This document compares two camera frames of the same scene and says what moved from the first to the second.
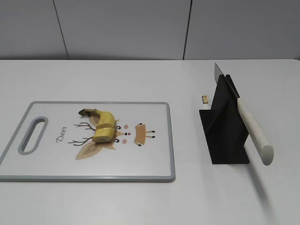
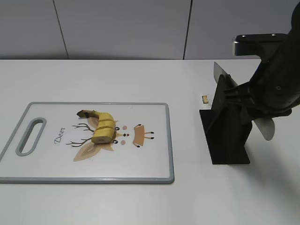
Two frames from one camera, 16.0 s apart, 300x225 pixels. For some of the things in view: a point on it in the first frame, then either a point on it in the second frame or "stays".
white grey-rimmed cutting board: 53,143 stays
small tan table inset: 205,99 stays
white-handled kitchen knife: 265,149 to 266,127
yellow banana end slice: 104,135 stays
